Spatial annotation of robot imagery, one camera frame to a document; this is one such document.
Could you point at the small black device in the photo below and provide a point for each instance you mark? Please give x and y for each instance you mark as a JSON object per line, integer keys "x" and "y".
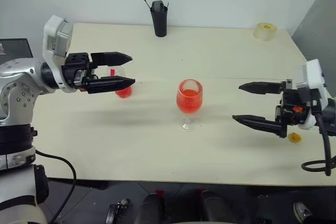
{"x": 116, "y": 212}

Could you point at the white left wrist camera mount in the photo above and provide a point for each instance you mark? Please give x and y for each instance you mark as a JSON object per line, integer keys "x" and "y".
{"x": 50, "y": 40}

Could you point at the yellow red bottle cap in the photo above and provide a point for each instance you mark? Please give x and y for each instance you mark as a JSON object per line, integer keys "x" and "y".
{"x": 294, "y": 138}

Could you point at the black tall cup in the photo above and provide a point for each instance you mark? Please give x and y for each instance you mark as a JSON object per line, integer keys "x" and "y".
{"x": 160, "y": 24}

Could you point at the translucent tape roll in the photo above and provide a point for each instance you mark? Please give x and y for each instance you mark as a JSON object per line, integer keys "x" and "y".
{"x": 263, "y": 35}

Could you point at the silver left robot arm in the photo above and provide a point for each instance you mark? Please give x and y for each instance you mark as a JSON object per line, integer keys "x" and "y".
{"x": 18, "y": 98}

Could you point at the dark rounded shape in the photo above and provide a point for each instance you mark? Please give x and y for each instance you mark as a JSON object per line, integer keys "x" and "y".
{"x": 151, "y": 211}
{"x": 215, "y": 208}

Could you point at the grey metallic object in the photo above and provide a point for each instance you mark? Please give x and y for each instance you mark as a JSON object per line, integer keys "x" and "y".
{"x": 302, "y": 211}

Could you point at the plastic bottle with red liquid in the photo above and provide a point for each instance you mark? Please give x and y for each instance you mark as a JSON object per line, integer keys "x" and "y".
{"x": 123, "y": 93}

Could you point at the dark laptop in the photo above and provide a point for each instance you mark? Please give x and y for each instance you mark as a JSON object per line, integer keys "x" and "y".
{"x": 15, "y": 48}

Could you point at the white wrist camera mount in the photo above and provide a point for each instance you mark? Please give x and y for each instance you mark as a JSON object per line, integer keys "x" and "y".
{"x": 313, "y": 74}
{"x": 50, "y": 40}

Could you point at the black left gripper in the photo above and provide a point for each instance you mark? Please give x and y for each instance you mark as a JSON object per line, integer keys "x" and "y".
{"x": 76, "y": 72}

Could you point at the clear wine glass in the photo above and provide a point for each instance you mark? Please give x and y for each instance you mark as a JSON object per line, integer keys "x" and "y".
{"x": 189, "y": 98}

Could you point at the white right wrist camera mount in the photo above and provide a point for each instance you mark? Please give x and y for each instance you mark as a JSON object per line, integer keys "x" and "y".
{"x": 313, "y": 74}

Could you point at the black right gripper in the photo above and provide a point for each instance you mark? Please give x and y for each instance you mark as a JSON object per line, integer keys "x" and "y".
{"x": 291, "y": 113}

